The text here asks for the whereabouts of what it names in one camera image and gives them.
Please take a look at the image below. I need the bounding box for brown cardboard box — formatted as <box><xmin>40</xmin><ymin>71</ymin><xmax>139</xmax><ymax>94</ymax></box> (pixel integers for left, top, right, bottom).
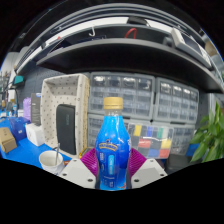
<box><xmin>0</xmin><ymin>126</ymin><xmax>18</xmax><ymax>154</ymax></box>

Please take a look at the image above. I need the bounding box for clear organizer with coloured parts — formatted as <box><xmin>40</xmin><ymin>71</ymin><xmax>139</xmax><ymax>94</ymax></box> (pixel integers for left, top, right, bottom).
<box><xmin>127</xmin><ymin>122</ymin><xmax>174</xmax><ymax>160</ymax></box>

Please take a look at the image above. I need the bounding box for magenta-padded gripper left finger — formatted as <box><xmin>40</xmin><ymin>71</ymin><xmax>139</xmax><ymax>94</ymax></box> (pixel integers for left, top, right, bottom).
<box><xmin>59</xmin><ymin>147</ymin><xmax>101</xmax><ymax>190</ymax></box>

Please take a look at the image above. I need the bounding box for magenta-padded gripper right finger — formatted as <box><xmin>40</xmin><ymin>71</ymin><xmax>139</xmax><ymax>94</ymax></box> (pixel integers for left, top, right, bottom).
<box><xmin>127</xmin><ymin>147</ymin><xmax>168</xmax><ymax>190</ymax></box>

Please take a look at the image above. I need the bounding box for blue drink bottle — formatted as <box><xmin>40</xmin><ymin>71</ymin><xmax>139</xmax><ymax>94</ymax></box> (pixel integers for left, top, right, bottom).
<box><xmin>94</xmin><ymin>96</ymin><xmax>132</xmax><ymax>191</ymax></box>

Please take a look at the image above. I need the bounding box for teal lamp head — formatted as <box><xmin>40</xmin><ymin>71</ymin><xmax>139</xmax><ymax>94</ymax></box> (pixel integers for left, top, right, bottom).
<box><xmin>13</xmin><ymin>75</ymin><xmax>25</xmax><ymax>86</ymax></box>

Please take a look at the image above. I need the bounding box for dark grey flat box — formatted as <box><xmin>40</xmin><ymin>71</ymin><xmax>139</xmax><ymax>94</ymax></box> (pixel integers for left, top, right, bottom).
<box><xmin>30</xmin><ymin>92</ymin><xmax>42</xmax><ymax>126</ymax></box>

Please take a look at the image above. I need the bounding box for green potted plant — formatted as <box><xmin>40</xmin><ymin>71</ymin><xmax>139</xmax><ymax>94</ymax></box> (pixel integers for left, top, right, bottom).
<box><xmin>189</xmin><ymin>101</ymin><xmax>224</xmax><ymax>164</ymax></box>

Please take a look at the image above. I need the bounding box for white box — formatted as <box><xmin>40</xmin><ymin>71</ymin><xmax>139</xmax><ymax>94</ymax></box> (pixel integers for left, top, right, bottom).
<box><xmin>25</xmin><ymin>122</ymin><xmax>46</xmax><ymax>147</ymax></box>

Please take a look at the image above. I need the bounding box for black shelf unit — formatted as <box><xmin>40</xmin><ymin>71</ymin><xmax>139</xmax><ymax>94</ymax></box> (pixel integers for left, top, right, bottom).
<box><xmin>14</xmin><ymin>3</ymin><xmax>224</xmax><ymax>94</ymax></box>

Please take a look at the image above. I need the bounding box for white mug, brown handle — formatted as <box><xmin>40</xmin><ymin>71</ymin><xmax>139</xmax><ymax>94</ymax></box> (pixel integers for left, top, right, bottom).
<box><xmin>38</xmin><ymin>150</ymin><xmax>66</xmax><ymax>176</ymax></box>

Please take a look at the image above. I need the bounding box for black case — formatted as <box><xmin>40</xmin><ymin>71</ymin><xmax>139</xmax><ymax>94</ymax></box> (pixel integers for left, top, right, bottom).
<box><xmin>164</xmin><ymin>153</ymin><xmax>193</xmax><ymax>169</ymax></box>

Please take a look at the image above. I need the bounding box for purple bag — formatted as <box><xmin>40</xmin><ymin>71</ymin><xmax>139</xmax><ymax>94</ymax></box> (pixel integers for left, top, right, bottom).
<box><xmin>22</xmin><ymin>97</ymin><xmax>33</xmax><ymax>122</ymax></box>

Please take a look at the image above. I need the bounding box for blue box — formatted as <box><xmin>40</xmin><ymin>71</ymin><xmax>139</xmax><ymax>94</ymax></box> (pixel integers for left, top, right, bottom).
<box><xmin>8</xmin><ymin>116</ymin><xmax>32</xmax><ymax>142</ymax></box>

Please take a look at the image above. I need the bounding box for grey small-parts drawer cabinet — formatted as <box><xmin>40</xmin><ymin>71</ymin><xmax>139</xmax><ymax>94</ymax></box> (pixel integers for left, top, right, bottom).
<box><xmin>86</xmin><ymin>113</ymin><xmax>107</xmax><ymax>148</ymax></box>
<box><xmin>169</xmin><ymin>123</ymin><xmax>198</xmax><ymax>156</ymax></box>
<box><xmin>152</xmin><ymin>77</ymin><xmax>200</xmax><ymax>125</ymax></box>
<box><xmin>88</xmin><ymin>71</ymin><xmax>156</xmax><ymax>120</ymax></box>

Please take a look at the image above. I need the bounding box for metal spoon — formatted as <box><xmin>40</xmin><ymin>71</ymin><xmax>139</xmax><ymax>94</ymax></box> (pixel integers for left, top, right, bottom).
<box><xmin>54</xmin><ymin>142</ymin><xmax>62</xmax><ymax>166</ymax></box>

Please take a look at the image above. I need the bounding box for yellow multimeter with red leads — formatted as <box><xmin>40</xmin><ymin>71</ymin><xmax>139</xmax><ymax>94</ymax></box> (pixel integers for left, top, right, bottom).
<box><xmin>78</xmin><ymin>146</ymin><xmax>90</xmax><ymax>159</ymax></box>

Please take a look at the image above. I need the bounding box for beige dotted tray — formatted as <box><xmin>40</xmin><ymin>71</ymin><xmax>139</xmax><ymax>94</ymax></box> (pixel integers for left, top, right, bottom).
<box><xmin>40</xmin><ymin>73</ymin><xmax>91</xmax><ymax>159</ymax></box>

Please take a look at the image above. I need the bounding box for black rectangular device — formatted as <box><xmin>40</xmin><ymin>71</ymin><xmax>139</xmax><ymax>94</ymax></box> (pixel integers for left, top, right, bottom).
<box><xmin>55</xmin><ymin>103</ymin><xmax>77</xmax><ymax>156</ymax></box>

